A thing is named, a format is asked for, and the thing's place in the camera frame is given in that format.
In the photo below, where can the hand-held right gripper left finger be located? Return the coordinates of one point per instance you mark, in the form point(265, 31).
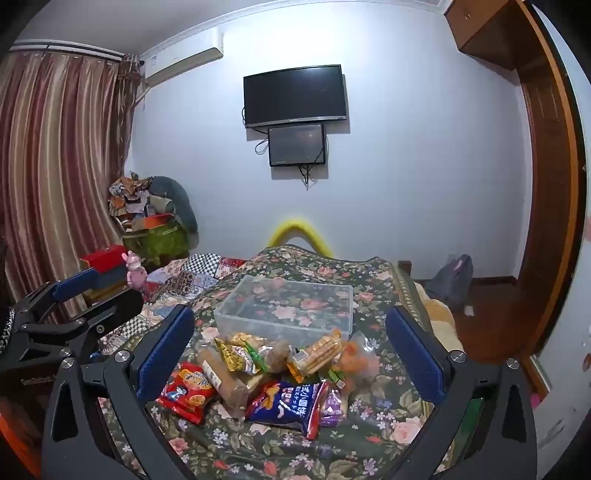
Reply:
point(166, 350)

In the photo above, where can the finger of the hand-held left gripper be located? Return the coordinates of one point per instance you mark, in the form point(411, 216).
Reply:
point(115, 307)
point(76, 284)

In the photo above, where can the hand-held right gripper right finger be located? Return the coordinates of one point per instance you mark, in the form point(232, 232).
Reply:
point(415, 355)

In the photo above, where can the red snack packet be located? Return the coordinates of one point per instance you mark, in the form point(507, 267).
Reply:
point(184, 390)

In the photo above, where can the clear orange puffs packet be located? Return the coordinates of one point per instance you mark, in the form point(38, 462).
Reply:
point(355, 362)

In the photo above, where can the brown bread packet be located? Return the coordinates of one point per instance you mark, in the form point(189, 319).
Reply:
point(226, 383)

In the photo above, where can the yellow green snack packet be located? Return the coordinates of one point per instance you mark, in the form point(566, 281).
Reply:
point(240, 355)

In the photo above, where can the small purple candy packet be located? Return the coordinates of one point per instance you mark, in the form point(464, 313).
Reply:
point(333, 406)

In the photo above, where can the orange biscuit packet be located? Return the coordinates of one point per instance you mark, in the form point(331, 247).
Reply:
point(318, 350)

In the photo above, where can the clear plastic storage box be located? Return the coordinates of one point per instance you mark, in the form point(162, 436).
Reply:
point(286, 309)

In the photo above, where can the blue snack packet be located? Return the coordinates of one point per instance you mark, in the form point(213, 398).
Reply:
point(286, 406)

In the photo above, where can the red box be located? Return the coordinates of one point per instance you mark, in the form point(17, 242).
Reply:
point(104, 257)

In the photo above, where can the pink toy figure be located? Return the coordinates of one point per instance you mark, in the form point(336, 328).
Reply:
point(136, 272)

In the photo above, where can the green box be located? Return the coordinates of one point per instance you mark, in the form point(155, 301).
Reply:
point(157, 244)

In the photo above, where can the patchwork checkered quilt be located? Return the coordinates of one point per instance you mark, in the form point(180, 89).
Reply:
point(194, 277)

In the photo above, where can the grey bag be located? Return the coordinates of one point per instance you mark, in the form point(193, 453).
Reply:
point(450, 281)

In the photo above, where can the orange box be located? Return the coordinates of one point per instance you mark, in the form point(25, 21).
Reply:
point(154, 221)

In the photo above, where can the floral green blanket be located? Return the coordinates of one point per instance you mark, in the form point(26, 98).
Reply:
point(369, 438)

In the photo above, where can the pile of patterned clothes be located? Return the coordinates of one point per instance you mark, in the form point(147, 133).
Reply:
point(129, 196)

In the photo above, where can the striped brown curtain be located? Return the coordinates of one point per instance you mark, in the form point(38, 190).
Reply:
point(60, 175)

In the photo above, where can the grey pillow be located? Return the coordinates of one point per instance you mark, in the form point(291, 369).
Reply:
point(180, 198)

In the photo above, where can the white door panel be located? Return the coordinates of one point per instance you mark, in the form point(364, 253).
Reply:
point(563, 392)

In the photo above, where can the yellow foam tube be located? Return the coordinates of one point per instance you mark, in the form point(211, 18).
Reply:
point(295, 226)

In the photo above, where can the white air conditioner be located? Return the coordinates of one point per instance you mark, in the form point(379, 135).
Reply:
point(184, 53)

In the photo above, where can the wooden bed post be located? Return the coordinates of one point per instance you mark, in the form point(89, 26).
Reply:
point(404, 266)

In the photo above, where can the white curtain rail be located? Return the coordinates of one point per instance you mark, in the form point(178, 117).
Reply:
point(64, 48)

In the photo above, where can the small black wall monitor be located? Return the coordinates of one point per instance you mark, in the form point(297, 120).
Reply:
point(298, 145)

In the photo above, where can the black wall television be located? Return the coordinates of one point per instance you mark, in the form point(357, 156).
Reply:
point(295, 94)

